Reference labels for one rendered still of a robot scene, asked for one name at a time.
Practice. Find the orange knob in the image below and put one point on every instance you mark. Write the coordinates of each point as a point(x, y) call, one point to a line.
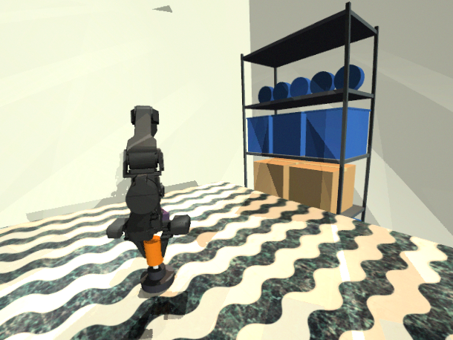
point(153, 251)

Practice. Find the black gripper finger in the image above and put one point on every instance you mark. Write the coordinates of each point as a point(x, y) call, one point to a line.
point(164, 242)
point(139, 245)

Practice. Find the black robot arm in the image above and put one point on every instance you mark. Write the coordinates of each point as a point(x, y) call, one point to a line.
point(142, 155)

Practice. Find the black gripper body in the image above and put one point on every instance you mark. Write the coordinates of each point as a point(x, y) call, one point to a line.
point(179, 225)

